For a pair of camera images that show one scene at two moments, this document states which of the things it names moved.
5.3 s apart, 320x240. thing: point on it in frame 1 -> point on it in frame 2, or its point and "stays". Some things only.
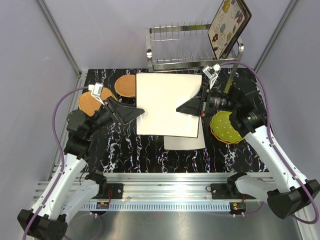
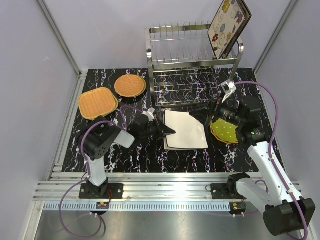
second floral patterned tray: (227, 26) stays
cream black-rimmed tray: (160, 95) -> (190, 132)
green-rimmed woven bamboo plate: (125, 85) stays
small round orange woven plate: (125, 86) stays
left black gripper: (121, 113) -> (162, 130)
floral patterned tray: (229, 19) stays
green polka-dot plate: (222, 127) stays
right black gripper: (197, 106) -> (203, 115)
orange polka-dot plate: (219, 138) stays
